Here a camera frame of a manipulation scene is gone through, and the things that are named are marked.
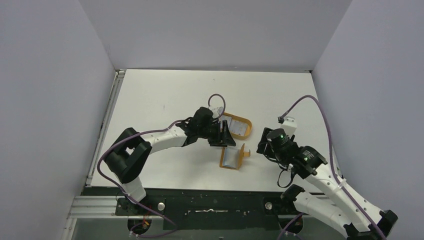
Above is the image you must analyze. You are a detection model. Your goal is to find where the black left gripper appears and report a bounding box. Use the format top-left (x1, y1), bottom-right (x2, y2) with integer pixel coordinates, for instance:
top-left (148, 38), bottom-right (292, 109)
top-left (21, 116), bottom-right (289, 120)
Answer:
top-left (198, 120), bottom-right (235, 148)

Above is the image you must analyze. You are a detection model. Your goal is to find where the orange leather card holder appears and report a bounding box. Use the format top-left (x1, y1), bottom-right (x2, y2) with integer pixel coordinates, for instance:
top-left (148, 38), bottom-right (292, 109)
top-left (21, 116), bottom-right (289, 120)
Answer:
top-left (219, 143), bottom-right (251, 171)

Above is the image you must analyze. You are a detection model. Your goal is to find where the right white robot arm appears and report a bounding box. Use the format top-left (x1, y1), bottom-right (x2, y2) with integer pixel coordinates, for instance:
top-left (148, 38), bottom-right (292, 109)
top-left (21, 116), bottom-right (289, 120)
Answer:
top-left (256, 127), bottom-right (398, 240)

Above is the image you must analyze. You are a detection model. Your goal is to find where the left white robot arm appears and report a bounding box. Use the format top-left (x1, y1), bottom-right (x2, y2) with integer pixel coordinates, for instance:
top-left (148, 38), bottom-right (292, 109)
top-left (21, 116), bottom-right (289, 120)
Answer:
top-left (99, 107), bottom-right (236, 215)

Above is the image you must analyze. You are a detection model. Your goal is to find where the tan oval tray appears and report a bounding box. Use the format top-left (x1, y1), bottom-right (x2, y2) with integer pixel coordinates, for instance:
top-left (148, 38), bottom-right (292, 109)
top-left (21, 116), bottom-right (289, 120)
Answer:
top-left (219, 112), bottom-right (253, 140)

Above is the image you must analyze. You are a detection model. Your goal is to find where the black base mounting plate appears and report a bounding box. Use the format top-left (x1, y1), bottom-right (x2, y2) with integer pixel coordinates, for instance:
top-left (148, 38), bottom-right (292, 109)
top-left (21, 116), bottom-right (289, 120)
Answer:
top-left (114, 187), bottom-right (332, 234)

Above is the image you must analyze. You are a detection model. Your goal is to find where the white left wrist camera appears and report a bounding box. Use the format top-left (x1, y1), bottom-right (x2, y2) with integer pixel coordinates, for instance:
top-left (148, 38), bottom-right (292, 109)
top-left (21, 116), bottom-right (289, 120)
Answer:
top-left (209, 106), bottom-right (225, 119)

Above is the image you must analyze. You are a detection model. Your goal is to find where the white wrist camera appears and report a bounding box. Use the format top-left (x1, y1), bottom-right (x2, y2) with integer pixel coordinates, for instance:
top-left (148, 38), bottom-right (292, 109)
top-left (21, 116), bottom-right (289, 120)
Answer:
top-left (280, 116), bottom-right (298, 137)
top-left (209, 106), bottom-right (225, 119)

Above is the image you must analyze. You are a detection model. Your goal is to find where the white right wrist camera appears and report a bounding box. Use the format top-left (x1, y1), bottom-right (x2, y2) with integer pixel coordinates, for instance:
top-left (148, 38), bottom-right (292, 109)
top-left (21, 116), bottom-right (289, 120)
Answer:
top-left (280, 116), bottom-right (298, 137)

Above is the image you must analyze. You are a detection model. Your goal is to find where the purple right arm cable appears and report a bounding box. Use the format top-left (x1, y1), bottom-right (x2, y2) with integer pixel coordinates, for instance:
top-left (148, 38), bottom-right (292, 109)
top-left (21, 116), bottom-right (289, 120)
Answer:
top-left (276, 94), bottom-right (387, 240)

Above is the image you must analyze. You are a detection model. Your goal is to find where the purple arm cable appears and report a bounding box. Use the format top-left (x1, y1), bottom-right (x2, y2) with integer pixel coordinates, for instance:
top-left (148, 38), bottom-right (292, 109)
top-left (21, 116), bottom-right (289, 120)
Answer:
top-left (96, 94), bottom-right (227, 239)
top-left (276, 94), bottom-right (387, 240)

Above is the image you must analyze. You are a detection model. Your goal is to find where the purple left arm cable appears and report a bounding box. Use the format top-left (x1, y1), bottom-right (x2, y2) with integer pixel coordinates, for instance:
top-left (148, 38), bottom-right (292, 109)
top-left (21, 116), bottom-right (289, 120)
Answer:
top-left (96, 94), bottom-right (227, 239)

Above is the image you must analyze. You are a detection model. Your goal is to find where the aluminium side rail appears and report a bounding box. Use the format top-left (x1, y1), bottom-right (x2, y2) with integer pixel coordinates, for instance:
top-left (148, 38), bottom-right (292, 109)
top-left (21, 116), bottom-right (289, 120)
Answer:
top-left (85, 69), bottom-right (127, 187)

